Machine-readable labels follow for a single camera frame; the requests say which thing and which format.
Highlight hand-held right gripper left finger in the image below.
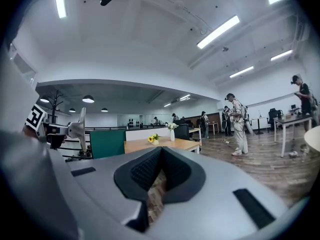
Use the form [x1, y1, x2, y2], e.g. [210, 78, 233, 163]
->
[65, 146, 163, 240]

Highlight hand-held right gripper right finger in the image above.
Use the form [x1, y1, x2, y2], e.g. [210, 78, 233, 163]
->
[149, 146, 291, 240]

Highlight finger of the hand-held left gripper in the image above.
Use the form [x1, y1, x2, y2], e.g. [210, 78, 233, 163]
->
[48, 123, 70, 137]

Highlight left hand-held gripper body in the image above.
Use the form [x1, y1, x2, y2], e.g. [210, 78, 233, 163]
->
[24, 103, 67, 150]

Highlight black coat tree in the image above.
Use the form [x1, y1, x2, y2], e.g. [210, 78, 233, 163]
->
[48, 88, 65, 123]

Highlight green partition panel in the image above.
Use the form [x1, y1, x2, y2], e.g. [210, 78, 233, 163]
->
[89, 129, 127, 160]

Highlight white partition panel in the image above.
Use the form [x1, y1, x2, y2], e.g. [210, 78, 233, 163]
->
[124, 126, 176, 143]

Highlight potted yellow sunflowers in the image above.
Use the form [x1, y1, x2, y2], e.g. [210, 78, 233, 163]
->
[147, 133, 161, 146]

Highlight black office chair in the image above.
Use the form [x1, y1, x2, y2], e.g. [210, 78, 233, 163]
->
[265, 107, 284, 128]
[173, 123, 201, 142]

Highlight white vase with white flowers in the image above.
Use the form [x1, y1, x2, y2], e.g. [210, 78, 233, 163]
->
[165, 121, 180, 142]

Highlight small round white table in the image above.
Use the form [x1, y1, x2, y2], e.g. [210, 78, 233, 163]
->
[251, 117, 266, 135]

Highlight large round white table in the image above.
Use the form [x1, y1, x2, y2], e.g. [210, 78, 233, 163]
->
[303, 125, 320, 160]

